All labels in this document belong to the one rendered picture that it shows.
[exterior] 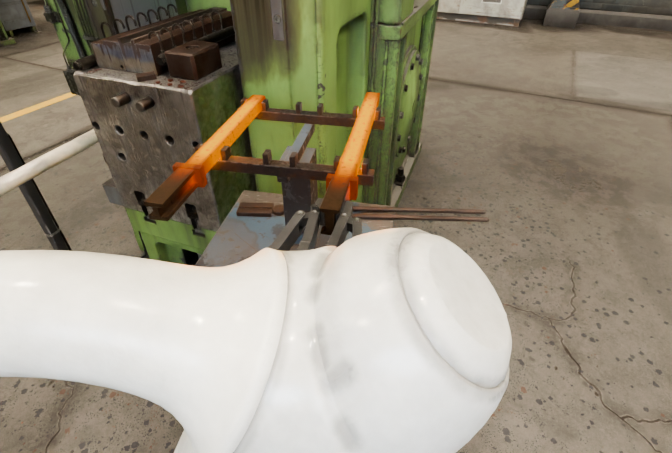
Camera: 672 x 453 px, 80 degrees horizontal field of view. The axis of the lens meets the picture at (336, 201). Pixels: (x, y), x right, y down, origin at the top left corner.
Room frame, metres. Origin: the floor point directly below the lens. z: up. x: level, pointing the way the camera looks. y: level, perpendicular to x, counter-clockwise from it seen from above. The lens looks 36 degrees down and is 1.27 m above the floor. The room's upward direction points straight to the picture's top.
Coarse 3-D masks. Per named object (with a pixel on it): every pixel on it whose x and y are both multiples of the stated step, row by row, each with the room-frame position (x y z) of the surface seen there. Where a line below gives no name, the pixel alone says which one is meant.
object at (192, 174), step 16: (256, 96) 0.83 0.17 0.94; (240, 112) 0.74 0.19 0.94; (256, 112) 0.77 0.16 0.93; (224, 128) 0.67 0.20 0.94; (240, 128) 0.69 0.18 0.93; (208, 144) 0.61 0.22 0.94; (224, 144) 0.62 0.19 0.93; (192, 160) 0.56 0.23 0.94; (208, 160) 0.56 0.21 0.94; (176, 176) 0.50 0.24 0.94; (192, 176) 0.52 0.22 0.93; (160, 192) 0.46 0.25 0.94; (176, 192) 0.47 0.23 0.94; (192, 192) 0.50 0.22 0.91; (160, 208) 0.44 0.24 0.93; (176, 208) 0.46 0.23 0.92
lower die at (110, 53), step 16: (176, 16) 1.41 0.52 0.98; (208, 16) 1.34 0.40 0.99; (224, 16) 1.36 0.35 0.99; (128, 32) 1.16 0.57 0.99; (176, 32) 1.15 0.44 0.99; (192, 32) 1.19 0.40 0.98; (208, 32) 1.25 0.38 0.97; (96, 48) 1.09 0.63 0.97; (112, 48) 1.07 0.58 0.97; (128, 48) 1.06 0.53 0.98; (144, 48) 1.04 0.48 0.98; (160, 48) 1.06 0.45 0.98; (112, 64) 1.08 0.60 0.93; (128, 64) 1.06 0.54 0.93; (144, 64) 1.04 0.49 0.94
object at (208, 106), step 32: (96, 96) 1.03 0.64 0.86; (160, 96) 0.96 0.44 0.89; (192, 96) 0.93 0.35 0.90; (224, 96) 1.04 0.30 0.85; (128, 128) 1.01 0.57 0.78; (160, 128) 0.97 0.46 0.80; (192, 128) 0.93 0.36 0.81; (128, 160) 1.02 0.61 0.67; (160, 160) 0.98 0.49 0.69; (128, 192) 1.04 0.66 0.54; (224, 192) 0.97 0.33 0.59; (192, 224) 0.96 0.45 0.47
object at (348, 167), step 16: (368, 96) 0.83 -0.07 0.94; (368, 112) 0.74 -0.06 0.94; (352, 128) 0.67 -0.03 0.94; (368, 128) 0.67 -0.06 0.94; (352, 144) 0.61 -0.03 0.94; (352, 160) 0.56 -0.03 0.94; (336, 176) 0.49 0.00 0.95; (352, 176) 0.50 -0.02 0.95; (336, 192) 0.45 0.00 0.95; (352, 192) 0.49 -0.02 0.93; (320, 208) 0.41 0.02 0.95; (336, 208) 0.41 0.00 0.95
